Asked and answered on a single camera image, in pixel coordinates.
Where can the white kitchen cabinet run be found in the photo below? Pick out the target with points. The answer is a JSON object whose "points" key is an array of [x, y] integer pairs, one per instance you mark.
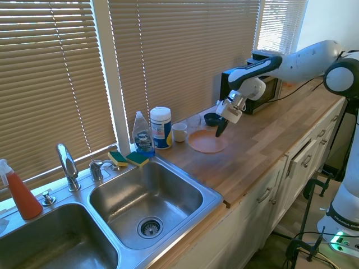
{"points": [[252, 224]]}

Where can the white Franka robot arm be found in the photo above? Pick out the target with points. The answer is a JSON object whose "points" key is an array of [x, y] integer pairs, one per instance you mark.
{"points": [[305, 64]]}

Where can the yellow green sponge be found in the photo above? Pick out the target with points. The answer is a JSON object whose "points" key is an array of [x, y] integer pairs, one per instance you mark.
{"points": [[117, 158], [137, 159]]}

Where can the white wipes canister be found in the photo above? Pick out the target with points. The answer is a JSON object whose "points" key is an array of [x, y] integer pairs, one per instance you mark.
{"points": [[160, 126]]}

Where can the metal drain strainer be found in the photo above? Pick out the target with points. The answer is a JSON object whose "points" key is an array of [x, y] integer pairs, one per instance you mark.
{"points": [[150, 227]]}

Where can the narrow tan window blind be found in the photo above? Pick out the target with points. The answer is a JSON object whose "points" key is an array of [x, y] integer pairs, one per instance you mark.
{"points": [[280, 25]]}

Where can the white ceramic mug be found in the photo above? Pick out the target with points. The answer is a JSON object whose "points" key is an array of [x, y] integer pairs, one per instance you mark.
{"points": [[179, 134]]}

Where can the black clamp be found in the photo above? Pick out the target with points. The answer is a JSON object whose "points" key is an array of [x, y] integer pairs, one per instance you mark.
{"points": [[308, 187], [294, 246]]}

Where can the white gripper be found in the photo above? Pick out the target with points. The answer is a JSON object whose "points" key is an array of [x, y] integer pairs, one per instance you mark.
{"points": [[230, 112]]}

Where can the stainless double sink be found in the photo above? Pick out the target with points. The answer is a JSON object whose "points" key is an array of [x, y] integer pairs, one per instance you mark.
{"points": [[168, 193]]}

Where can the chrome sink faucet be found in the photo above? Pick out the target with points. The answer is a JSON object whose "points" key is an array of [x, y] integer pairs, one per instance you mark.
{"points": [[68, 165]]}

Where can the black microwave oven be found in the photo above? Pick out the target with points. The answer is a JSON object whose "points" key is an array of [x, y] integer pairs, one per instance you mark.
{"points": [[269, 89]]}

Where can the orange spray bottle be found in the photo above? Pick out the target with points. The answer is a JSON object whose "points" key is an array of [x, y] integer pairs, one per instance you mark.
{"points": [[23, 196]]}

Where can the dark bowl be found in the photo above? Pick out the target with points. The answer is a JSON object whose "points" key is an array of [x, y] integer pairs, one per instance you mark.
{"points": [[211, 120]]}

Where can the orange plate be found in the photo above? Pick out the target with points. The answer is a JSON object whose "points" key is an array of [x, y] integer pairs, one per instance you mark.
{"points": [[206, 143]]}

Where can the clear Dawn soap bottle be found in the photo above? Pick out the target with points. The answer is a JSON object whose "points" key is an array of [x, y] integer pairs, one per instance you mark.
{"points": [[143, 134]]}

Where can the chrome soap dispenser pump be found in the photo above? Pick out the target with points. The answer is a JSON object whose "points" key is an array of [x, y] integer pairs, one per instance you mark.
{"points": [[96, 170]]}

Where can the clear drinking glass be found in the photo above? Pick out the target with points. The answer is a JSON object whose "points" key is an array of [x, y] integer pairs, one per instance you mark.
{"points": [[193, 122]]}

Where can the wide tan window blind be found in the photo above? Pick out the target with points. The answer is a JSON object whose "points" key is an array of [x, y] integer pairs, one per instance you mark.
{"points": [[50, 84]]}

